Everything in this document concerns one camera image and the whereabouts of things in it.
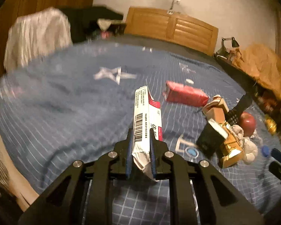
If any gold brown cardboard box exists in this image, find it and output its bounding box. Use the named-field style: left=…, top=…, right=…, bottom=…
left=196, top=118, right=244, bottom=169

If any white red paper package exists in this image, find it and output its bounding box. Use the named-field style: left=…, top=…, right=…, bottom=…
left=132, top=85, right=162, bottom=180

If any blue bottle cap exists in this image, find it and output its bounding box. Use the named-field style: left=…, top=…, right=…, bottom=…
left=261, top=145, right=271, bottom=158

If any gold foil wrapper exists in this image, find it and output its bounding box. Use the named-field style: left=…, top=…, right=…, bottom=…
left=264, top=114, right=277, bottom=136

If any red apple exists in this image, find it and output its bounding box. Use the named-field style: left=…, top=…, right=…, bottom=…
left=238, top=112, right=256, bottom=137

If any black checked sock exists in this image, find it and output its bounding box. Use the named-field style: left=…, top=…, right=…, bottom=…
left=224, top=94, right=252, bottom=126

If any brown open cardboard box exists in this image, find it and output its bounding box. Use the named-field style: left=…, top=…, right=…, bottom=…
left=202, top=95, right=229, bottom=123

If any blue checked star bedspread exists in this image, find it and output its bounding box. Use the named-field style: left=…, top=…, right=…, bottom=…
left=0, top=41, right=281, bottom=224

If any small white cap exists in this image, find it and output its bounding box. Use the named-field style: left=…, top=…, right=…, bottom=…
left=185, top=79, right=194, bottom=84

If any black desk lamp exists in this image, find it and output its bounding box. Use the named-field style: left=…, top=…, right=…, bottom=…
left=214, top=37, right=240, bottom=59

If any red pink box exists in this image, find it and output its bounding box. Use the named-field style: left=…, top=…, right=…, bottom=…
left=163, top=81, right=209, bottom=107

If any white crumpled cloth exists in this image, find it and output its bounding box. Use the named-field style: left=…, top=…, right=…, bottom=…
left=3, top=7, right=72, bottom=73

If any wooden slatted headboard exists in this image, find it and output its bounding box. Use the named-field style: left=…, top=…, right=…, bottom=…
left=124, top=7, right=218, bottom=56

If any black clothes pile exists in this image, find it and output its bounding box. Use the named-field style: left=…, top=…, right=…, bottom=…
left=58, top=6, right=124, bottom=44

